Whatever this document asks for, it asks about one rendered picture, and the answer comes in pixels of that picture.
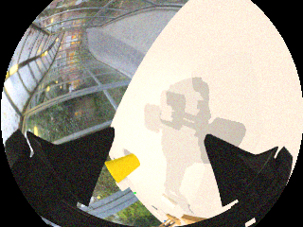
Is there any yellow cup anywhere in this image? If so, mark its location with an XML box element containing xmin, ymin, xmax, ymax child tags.
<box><xmin>105</xmin><ymin>154</ymin><xmax>140</xmax><ymax>182</ymax></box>

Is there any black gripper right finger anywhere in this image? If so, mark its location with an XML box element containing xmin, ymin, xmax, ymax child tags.
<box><xmin>205</xmin><ymin>133</ymin><xmax>279</xmax><ymax>207</ymax></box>

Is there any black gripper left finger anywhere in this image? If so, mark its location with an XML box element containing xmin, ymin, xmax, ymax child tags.
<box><xmin>26</xmin><ymin>126</ymin><xmax>115</xmax><ymax>207</ymax></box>

